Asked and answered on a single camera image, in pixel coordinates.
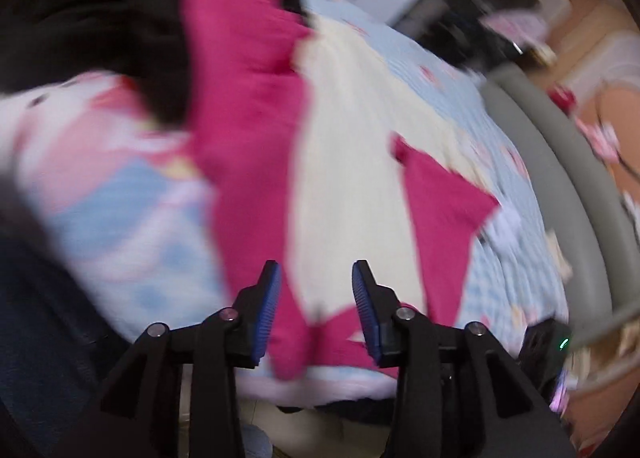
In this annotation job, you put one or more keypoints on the crumpled white garment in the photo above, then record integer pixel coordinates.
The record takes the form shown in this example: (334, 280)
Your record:
(502, 228)

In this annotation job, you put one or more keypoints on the pink printed canopy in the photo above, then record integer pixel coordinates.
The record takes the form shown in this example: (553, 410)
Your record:
(510, 24)

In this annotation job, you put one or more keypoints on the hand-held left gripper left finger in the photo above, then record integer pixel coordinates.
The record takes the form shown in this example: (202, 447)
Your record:
(265, 308)

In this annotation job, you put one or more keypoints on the pink and cream sweatshirt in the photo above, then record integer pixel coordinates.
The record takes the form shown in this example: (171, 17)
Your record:
(345, 178)

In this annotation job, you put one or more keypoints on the black garment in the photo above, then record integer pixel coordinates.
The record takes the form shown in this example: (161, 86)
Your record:
(100, 13)

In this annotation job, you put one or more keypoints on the red plush toy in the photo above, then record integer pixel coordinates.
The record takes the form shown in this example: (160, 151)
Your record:
(562, 97)

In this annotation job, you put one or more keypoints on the blue checkered printed blanket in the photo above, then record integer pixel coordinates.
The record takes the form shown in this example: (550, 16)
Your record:
(125, 238)

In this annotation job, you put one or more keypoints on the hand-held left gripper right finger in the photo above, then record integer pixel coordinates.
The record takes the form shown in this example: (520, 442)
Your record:
(365, 313)

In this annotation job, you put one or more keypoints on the pink and white plush toy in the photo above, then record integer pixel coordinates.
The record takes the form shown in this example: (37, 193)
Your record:
(600, 138)

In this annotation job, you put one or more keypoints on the small cream cloth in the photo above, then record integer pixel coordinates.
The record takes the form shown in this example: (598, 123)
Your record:
(560, 253)

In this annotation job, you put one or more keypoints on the round orange wall decoration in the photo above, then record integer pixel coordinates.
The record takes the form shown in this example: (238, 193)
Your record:
(620, 103)

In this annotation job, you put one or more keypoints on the person's blue jeans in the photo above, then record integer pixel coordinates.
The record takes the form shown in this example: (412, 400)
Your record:
(40, 348)

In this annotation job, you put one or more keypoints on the dark glass wardrobe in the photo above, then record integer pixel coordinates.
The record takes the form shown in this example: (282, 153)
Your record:
(465, 3)

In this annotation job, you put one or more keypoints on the grey padded bed headboard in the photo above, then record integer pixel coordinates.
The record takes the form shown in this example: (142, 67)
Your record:
(555, 178)

